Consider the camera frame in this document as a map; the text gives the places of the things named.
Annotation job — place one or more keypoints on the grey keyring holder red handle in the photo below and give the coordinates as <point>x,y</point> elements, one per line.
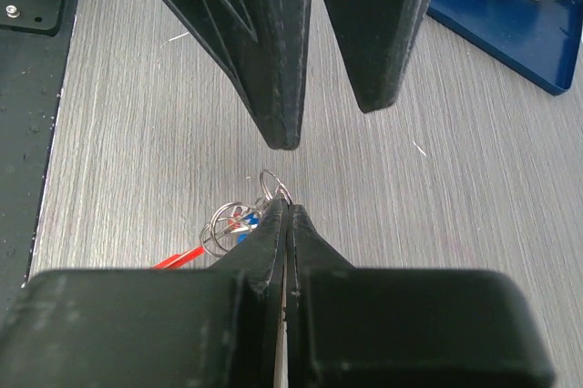
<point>215,238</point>

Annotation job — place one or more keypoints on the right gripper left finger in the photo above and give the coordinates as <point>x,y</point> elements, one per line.
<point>212,327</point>

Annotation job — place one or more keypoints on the blue key tag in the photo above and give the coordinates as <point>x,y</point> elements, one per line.
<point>243,221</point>

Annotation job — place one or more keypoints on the blue tray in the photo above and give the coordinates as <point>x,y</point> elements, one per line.
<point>539,40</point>

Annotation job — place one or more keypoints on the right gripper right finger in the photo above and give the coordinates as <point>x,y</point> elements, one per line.
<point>366,327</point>

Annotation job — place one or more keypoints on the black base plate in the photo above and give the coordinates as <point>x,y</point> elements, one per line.
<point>35,41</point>

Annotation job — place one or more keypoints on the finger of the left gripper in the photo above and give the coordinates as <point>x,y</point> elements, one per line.
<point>262,47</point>
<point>375,38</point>

